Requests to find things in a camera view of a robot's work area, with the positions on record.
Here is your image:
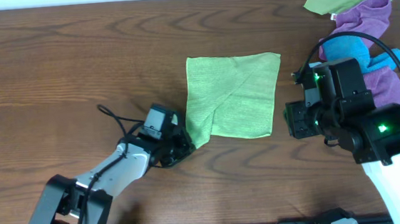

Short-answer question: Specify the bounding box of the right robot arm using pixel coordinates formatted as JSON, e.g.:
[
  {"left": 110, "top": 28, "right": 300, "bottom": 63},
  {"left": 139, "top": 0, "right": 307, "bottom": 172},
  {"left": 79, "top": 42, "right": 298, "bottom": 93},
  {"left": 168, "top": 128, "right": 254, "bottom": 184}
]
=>
[{"left": 284, "top": 58, "right": 400, "bottom": 224}]

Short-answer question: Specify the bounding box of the lower purple cloth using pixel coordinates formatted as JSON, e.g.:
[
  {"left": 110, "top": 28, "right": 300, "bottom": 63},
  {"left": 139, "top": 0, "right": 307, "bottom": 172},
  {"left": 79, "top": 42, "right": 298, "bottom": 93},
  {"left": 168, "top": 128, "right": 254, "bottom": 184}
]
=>
[{"left": 363, "top": 66, "right": 400, "bottom": 107}]

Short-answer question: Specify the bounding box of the purple cloth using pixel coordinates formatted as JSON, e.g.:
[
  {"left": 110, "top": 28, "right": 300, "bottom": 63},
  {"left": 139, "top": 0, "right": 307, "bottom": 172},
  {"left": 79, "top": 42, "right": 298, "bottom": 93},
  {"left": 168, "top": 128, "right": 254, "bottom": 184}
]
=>
[
  {"left": 363, "top": 66, "right": 400, "bottom": 107},
  {"left": 331, "top": 0, "right": 392, "bottom": 48}
]

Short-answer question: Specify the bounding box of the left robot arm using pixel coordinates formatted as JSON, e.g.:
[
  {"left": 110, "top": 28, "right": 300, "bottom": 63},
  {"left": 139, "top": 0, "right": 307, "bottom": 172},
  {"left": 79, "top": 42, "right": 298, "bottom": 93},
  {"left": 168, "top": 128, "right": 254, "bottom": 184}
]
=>
[{"left": 29, "top": 107, "right": 195, "bottom": 224}]

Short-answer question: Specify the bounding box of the bright green cloth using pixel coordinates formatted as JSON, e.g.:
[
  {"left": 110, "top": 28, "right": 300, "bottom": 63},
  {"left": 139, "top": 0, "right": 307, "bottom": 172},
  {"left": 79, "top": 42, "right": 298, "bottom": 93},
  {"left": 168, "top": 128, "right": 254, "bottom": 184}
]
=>
[{"left": 185, "top": 52, "right": 281, "bottom": 148}]

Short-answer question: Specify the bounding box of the blue cloth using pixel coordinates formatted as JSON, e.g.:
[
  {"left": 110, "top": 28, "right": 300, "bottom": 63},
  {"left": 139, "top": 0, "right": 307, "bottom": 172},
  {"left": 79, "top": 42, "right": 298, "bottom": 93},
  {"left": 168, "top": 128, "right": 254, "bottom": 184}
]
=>
[{"left": 319, "top": 36, "right": 396, "bottom": 74}]

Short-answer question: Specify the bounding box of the upper purple cloth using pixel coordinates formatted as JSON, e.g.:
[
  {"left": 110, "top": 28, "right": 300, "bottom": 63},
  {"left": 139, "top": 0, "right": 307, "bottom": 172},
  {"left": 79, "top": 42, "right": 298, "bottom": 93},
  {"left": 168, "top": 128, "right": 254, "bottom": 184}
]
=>
[{"left": 331, "top": 0, "right": 392, "bottom": 48}]

